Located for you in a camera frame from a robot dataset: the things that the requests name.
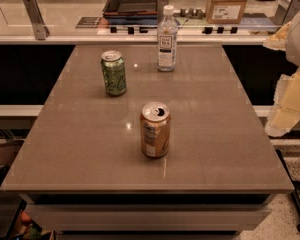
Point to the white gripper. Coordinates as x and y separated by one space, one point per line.
299 41

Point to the orange soda can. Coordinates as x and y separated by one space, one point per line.
155 122

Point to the green soda can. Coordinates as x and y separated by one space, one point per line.
113 70

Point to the brown cardboard box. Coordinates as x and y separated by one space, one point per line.
225 11

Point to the clear plastic water bottle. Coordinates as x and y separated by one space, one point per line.
167 31

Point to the black table leg bar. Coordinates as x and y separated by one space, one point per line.
294 195

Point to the grey table drawer base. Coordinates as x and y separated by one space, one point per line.
152 218

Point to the right metal glass bracket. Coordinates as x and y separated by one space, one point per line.
286 10

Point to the metal glass bracket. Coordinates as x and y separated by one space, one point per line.
286 10
40 29

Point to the left metal glass bracket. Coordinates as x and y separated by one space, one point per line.
40 29

